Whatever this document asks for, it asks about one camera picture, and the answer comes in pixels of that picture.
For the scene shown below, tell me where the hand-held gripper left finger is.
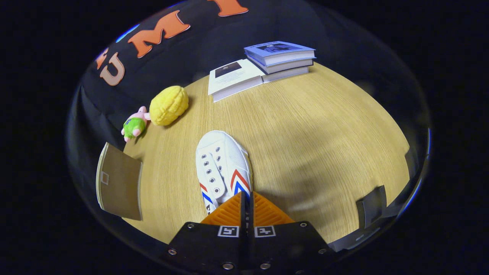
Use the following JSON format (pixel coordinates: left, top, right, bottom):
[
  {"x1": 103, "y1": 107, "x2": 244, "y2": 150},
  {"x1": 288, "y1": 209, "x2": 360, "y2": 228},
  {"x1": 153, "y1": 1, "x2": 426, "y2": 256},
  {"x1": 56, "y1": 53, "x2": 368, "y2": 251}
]
[{"x1": 164, "y1": 192, "x2": 247, "y2": 275}]

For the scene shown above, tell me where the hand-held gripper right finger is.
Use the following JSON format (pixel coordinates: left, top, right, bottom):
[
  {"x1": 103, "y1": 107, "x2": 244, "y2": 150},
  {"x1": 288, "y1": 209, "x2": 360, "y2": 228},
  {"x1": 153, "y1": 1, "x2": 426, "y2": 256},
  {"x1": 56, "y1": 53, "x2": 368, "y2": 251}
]
[{"x1": 248, "y1": 192, "x2": 338, "y2": 275}]

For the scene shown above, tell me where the white canvas shoe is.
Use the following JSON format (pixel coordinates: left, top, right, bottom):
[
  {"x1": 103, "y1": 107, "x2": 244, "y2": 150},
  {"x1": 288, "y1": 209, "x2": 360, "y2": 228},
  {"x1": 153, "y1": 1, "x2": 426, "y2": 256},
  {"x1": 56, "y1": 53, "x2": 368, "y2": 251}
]
[{"x1": 196, "y1": 131, "x2": 253, "y2": 214}]

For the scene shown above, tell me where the brown fabric storage box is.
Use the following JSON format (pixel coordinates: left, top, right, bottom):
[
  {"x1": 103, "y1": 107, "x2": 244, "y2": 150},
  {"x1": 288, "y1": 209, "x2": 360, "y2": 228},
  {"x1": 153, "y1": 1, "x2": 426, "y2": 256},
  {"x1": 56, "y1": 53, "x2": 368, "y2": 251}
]
[{"x1": 96, "y1": 142, "x2": 144, "y2": 221}]

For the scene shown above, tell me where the pink and green plush toy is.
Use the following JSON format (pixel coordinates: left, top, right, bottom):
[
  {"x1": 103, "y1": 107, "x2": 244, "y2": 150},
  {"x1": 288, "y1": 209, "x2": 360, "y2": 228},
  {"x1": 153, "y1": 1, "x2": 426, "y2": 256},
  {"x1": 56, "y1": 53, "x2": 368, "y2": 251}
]
[{"x1": 121, "y1": 106, "x2": 151, "y2": 142}]

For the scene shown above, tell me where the yellow plush toy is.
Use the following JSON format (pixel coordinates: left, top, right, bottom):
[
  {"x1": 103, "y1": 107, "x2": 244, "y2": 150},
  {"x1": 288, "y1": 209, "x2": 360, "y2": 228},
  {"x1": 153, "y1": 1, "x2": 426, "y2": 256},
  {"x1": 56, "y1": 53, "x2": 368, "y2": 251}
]
[{"x1": 149, "y1": 86, "x2": 189, "y2": 126}]

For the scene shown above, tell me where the plain white book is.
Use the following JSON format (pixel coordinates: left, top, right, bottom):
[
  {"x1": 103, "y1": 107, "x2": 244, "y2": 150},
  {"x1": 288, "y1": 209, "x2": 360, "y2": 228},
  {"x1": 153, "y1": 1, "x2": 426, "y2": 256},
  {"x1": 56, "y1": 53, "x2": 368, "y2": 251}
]
[{"x1": 262, "y1": 66, "x2": 309, "y2": 84}]

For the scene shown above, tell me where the white book with dark picture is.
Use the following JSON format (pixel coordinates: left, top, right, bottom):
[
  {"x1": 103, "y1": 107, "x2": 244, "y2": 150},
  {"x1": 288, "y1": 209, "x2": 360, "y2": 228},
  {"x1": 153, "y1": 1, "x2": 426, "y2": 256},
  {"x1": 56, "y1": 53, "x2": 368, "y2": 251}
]
[{"x1": 208, "y1": 58, "x2": 266, "y2": 103}]

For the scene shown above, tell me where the book with blue edge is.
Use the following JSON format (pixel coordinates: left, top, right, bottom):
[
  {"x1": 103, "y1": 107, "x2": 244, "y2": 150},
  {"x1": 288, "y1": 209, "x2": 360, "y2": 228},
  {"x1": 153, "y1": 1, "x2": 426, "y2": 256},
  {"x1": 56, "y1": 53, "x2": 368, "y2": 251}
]
[{"x1": 248, "y1": 57, "x2": 314, "y2": 75}]

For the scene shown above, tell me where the blue cover book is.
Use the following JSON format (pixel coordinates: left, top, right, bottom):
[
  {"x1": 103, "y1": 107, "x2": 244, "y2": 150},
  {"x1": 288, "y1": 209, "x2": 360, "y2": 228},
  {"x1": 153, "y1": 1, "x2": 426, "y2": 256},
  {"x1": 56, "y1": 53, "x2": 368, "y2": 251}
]
[{"x1": 244, "y1": 41, "x2": 317, "y2": 66}]

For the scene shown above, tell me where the black backdrop cloth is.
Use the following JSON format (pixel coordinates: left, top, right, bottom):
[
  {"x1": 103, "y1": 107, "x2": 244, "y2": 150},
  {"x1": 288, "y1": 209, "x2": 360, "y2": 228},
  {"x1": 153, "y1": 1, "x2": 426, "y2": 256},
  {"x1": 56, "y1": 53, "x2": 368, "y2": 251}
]
[{"x1": 67, "y1": 0, "x2": 430, "y2": 153}]

